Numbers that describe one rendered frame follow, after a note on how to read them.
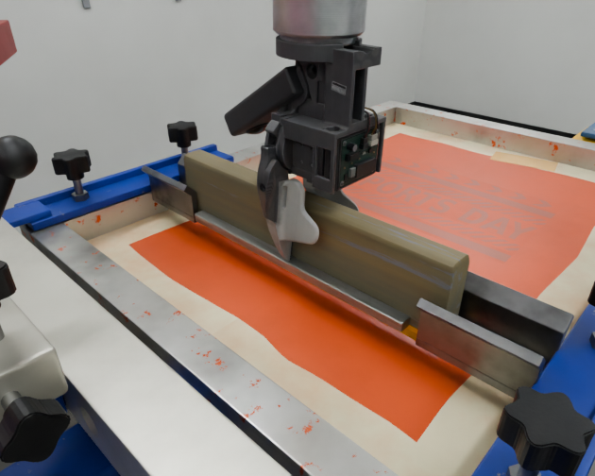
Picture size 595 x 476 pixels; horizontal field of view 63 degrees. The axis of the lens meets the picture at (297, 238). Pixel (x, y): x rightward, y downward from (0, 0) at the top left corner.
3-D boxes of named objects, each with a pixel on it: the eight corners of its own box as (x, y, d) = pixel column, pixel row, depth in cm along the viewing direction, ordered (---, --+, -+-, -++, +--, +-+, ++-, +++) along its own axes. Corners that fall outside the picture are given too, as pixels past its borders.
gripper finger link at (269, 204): (263, 225, 45) (274, 130, 41) (252, 219, 46) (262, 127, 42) (297, 216, 48) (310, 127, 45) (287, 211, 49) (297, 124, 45)
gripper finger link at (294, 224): (301, 286, 45) (315, 192, 41) (258, 262, 48) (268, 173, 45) (323, 277, 47) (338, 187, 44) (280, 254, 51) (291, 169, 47)
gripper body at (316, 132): (329, 203, 40) (336, 51, 34) (259, 175, 45) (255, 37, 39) (382, 178, 45) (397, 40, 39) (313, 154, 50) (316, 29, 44)
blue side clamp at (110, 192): (216, 183, 80) (212, 143, 76) (236, 192, 77) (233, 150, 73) (29, 253, 61) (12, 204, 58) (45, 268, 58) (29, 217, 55)
